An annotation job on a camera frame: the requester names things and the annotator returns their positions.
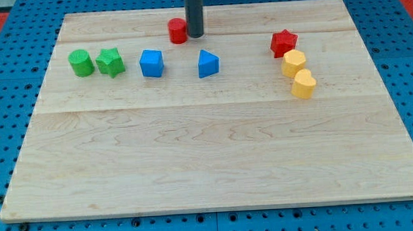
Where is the yellow hexagon block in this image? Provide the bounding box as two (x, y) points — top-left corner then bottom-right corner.
(281, 49), (306, 78)

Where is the green star block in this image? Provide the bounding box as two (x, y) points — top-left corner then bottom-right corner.
(95, 47), (126, 78)

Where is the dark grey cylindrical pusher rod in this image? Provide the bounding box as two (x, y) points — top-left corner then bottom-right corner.
(184, 0), (204, 38)

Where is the blue cube block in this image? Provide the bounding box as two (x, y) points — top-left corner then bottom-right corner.
(139, 49), (164, 78)

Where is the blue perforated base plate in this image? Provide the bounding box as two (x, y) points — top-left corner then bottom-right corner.
(0, 0), (413, 231)

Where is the light wooden board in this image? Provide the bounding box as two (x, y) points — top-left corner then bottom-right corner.
(0, 0), (413, 223)

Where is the red star block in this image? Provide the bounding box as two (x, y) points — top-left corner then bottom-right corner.
(270, 29), (298, 58)

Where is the red cylinder block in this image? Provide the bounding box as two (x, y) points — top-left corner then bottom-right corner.
(167, 17), (187, 45)

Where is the blue triangular prism block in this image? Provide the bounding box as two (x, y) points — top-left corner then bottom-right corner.
(198, 50), (220, 78)

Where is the yellow heart block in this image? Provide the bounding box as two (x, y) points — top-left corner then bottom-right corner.
(291, 69), (317, 99)

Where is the green cylinder block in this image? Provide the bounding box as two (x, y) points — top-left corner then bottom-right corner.
(67, 49), (95, 78)

